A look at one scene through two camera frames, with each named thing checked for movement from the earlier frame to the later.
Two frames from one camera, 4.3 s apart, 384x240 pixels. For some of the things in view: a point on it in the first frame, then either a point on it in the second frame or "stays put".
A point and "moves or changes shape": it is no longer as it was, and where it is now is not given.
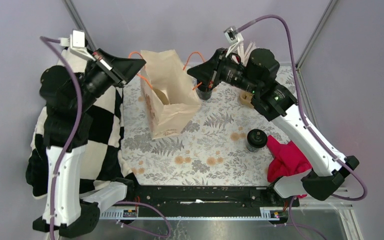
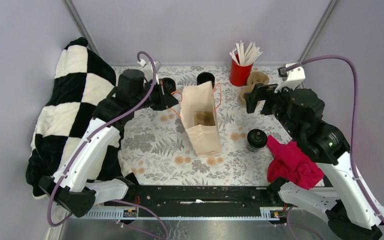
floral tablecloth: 223,143 stays put
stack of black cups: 203,95 moves or changes shape
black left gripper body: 116,73 to 158,99
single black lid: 256,138 stays put
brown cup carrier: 162,96 moves or changes shape
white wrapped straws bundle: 245,56 stays put
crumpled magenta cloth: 288,160 stays put
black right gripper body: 216,72 to 274,103
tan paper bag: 168,92 to 198,115
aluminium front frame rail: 267,214 stays put
